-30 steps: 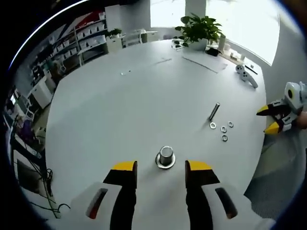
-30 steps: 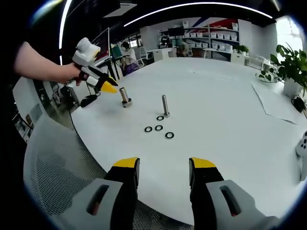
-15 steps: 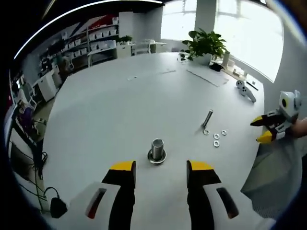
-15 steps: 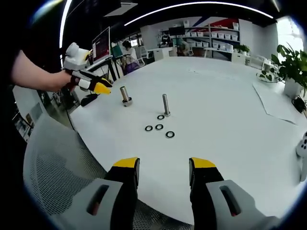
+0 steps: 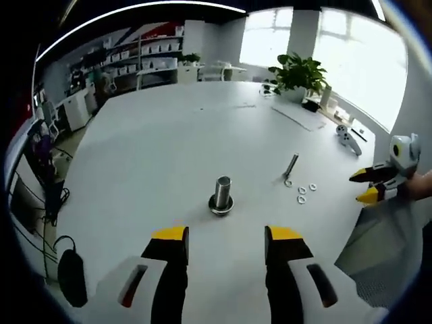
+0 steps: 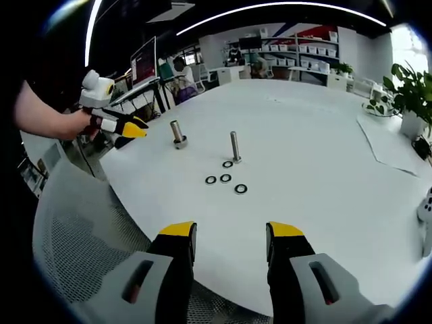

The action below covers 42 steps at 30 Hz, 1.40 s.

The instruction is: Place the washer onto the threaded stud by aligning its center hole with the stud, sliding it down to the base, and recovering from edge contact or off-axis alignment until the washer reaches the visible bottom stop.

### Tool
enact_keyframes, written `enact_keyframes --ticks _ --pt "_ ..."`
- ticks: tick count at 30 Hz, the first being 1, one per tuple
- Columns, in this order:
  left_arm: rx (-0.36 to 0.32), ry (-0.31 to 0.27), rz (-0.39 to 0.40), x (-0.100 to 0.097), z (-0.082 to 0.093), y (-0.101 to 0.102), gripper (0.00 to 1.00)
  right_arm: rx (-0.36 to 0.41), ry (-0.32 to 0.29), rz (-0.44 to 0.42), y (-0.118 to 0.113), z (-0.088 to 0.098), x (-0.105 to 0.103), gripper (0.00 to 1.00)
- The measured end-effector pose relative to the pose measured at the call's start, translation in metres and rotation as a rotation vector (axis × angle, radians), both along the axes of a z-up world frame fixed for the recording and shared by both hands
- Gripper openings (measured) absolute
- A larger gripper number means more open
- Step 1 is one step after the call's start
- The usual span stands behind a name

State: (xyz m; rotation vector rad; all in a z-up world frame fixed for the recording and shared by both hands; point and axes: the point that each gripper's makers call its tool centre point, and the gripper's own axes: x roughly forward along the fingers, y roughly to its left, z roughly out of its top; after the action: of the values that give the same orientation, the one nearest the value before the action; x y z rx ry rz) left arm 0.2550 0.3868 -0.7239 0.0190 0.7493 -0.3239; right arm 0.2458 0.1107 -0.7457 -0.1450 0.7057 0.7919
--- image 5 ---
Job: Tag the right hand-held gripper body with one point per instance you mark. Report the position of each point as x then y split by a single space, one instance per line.
405 155

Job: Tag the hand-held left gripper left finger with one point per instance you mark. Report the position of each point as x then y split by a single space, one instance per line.
162 270

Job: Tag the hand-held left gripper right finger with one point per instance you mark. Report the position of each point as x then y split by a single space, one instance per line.
293 270

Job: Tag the small metal washer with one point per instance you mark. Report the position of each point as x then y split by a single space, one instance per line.
298 200
285 183
310 186
298 190

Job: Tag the large metal washer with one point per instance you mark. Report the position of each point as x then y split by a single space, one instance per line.
216 211
212 203

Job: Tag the thin threaded metal stud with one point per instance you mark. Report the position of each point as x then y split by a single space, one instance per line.
292 165

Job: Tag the thick threaded metal stud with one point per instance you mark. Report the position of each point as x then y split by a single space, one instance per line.
222 189

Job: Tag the person's right hand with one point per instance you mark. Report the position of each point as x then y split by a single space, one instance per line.
420 185

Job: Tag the white game controller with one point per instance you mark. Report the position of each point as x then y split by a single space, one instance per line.
347 140

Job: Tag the small white box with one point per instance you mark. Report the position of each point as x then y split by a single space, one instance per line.
358 130

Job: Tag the grey mesh office chair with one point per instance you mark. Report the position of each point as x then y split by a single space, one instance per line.
381 243

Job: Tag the black oval device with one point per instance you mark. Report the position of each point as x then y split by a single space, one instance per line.
72 280

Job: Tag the white carton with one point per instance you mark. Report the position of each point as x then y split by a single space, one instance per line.
326 98

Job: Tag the small black box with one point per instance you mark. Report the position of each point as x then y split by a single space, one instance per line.
310 105

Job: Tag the white paper sheet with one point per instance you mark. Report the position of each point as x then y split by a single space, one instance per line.
297 116

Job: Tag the large potted green plant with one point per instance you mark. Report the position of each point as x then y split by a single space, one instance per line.
300 74

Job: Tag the glass bowl plant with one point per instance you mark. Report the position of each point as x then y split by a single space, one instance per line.
266 91

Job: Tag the white desk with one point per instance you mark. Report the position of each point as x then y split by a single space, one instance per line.
233 68

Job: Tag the white office chair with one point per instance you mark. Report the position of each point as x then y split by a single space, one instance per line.
50 116

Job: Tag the low white cabinet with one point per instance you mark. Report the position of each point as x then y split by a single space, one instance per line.
187 73

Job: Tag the shelving unit with white bins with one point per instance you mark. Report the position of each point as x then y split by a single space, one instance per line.
152 64

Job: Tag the small green plant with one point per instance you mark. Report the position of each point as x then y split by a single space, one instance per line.
189 59

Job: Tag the curved ceiling light strip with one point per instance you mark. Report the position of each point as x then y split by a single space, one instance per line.
135 21

